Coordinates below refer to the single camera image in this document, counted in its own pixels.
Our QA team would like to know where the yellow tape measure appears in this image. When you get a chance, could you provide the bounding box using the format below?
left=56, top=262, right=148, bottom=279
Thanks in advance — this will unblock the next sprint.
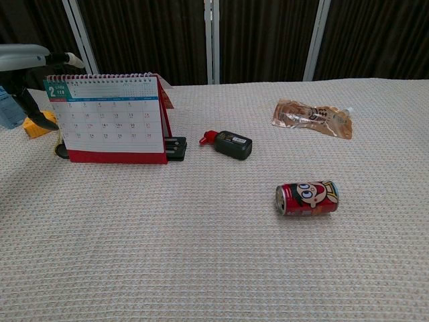
left=22, top=111, right=64, bottom=156

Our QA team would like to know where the beige woven tablecloth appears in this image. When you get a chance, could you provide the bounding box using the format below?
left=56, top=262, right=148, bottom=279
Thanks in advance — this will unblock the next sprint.
left=0, top=77, right=429, bottom=322

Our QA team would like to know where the black folding screen white frame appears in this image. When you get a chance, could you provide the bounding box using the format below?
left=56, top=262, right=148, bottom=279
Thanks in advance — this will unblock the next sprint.
left=0, top=0, right=429, bottom=87

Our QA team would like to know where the red desk calendar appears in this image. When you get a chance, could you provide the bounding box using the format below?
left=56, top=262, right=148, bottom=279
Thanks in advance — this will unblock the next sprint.
left=43, top=71, right=176, bottom=166

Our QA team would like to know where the blue cardboard box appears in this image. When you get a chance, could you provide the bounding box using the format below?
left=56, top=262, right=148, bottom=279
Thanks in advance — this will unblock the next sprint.
left=0, top=85, right=28, bottom=130

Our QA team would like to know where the black ink bottle red cap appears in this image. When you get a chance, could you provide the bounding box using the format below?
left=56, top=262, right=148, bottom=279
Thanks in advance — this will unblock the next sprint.
left=198, top=129, right=253, bottom=162

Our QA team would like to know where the red cartoon drink can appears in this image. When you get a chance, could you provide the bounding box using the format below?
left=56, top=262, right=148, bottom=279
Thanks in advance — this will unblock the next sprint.
left=275, top=180, right=340, bottom=217

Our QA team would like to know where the copper spout pouch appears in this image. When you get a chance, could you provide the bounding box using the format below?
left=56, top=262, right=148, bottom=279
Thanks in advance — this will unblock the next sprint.
left=271, top=97, right=355, bottom=140

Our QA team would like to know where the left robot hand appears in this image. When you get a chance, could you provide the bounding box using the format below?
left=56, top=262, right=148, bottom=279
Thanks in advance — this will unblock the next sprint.
left=0, top=44, right=84, bottom=131

